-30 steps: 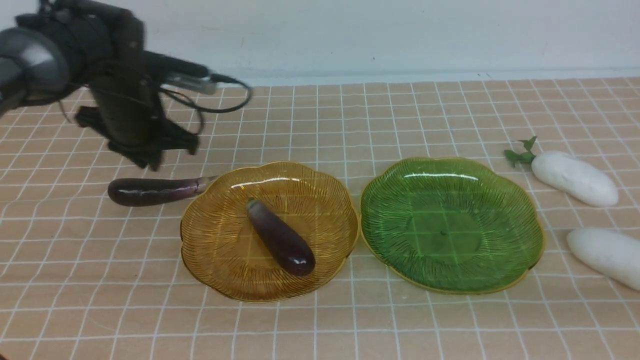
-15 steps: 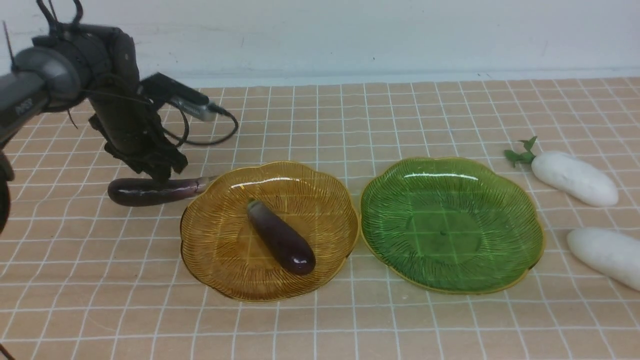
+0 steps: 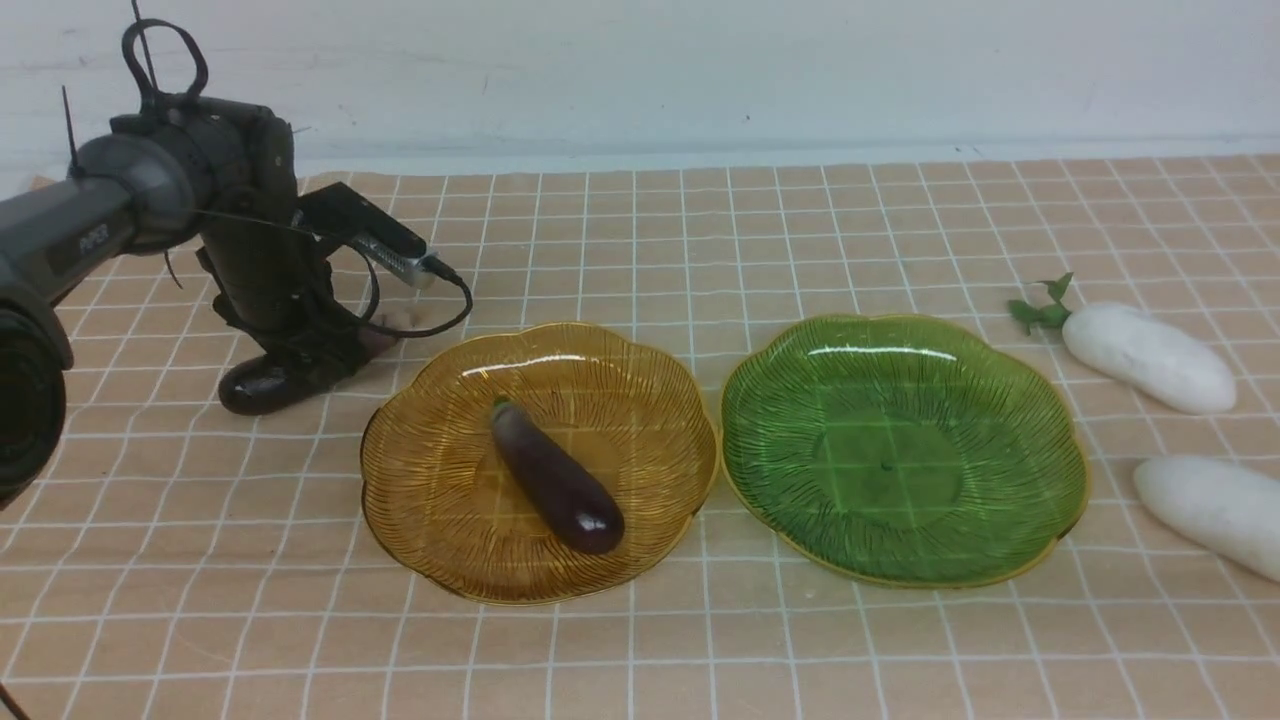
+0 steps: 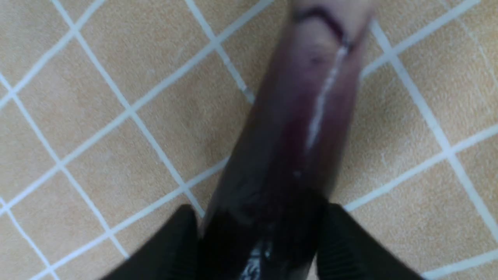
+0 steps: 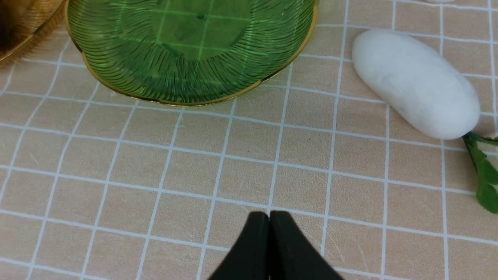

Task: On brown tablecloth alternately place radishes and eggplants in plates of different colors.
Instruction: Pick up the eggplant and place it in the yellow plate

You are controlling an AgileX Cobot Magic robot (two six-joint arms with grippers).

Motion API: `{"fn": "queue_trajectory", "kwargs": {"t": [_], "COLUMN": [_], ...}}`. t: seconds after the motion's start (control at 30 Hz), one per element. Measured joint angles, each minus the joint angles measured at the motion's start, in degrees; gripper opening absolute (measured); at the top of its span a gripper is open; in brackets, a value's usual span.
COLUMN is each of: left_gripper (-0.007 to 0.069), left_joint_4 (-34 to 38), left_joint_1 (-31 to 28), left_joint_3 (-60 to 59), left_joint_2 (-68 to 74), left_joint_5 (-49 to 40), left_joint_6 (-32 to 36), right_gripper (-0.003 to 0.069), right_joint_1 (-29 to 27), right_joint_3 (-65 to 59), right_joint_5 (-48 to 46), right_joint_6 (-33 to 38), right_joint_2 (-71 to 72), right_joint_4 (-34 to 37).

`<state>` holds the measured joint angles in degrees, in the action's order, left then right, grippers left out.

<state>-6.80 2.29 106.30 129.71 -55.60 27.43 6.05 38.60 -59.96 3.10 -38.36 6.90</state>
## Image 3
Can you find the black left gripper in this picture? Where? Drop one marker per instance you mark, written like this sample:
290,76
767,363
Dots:
272,288

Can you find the long dark purple eggplant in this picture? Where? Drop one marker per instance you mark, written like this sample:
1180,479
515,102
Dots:
296,364

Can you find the short dark purple eggplant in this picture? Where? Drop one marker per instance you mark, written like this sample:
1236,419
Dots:
574,505

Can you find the white radish with leaves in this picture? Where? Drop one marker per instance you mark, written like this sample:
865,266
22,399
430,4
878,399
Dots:
1136,348

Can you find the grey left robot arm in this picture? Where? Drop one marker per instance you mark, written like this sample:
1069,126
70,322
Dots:
223,172

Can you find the amber plastic plate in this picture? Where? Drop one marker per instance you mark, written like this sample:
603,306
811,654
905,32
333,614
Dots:
438,499

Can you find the checkered orange tablecloth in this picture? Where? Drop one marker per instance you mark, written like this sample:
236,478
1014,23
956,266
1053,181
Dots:
183,563

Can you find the green plastic plate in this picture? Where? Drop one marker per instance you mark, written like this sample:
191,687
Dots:
903,450

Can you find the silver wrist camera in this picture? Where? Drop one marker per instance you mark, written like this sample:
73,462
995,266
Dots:
338,216

